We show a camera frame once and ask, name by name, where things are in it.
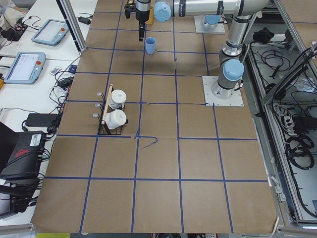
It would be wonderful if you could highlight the white mug right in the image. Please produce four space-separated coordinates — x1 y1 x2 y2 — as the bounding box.
109 89 127 110

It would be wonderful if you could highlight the small remote control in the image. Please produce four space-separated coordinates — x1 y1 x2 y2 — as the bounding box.
49 66 62 76

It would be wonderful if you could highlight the teach pendant near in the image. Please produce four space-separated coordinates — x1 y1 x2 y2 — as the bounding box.
4 52 46 84

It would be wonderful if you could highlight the blue plastic cup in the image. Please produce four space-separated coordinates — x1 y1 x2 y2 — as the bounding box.
145 37 157 55

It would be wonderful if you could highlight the black wire mug rack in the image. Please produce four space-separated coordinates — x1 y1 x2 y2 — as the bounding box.
93 84 129 135

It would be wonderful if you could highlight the teach pendant far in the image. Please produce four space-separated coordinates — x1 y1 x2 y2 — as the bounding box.
31 19 69 46

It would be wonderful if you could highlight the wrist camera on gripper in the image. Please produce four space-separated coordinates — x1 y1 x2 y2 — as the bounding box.
124 0 135 19

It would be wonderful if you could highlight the black power adapter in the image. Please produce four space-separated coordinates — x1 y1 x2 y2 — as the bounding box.
78 16 91 25

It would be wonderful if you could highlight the teach pendant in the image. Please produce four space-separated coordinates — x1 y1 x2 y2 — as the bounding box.
31 19 69 46
4 52 46 84

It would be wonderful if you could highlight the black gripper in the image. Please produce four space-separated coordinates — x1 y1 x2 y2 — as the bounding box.
135 0 151 42

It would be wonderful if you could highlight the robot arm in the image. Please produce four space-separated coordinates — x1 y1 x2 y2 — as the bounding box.
124 0 268 100

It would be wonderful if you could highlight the white mug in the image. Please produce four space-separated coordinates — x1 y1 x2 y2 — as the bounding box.
109 89 127 110
106 110 128 129

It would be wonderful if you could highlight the black power brick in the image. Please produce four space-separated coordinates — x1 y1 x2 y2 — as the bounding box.
22 113 57 131

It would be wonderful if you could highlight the black computer box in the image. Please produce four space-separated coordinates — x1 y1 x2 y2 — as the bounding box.
0 123 46 184

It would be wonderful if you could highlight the aluminium frame post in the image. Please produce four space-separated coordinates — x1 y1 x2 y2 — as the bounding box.
56 0 87 52

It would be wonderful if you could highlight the white mug left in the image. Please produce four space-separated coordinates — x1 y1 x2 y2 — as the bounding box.
106 110 128 129

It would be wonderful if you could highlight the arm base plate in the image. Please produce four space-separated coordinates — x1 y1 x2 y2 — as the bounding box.
194 15 225 35
202 76 244 107

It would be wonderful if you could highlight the bamboo cylinder holder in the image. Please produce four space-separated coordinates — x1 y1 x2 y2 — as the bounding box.
146 5 154 25

